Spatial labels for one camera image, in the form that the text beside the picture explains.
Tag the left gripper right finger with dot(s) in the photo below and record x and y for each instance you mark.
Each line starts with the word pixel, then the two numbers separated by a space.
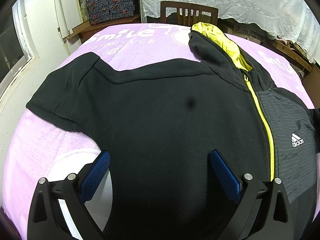
pixel 262 207

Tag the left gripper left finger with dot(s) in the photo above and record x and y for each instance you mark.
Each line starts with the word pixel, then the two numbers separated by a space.
pixel 58 209

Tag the pink printed bed sheet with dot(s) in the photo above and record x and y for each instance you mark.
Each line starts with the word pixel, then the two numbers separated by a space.
pixel 39 149

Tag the white lace cover cloth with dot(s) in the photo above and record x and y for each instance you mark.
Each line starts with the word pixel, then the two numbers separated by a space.
pixel 290 20

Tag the dark wooden chair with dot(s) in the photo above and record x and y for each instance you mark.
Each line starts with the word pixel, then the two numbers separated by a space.
pixel 188 14

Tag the window with white frame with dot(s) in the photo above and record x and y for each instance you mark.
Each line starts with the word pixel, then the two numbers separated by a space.
pixel 17 46

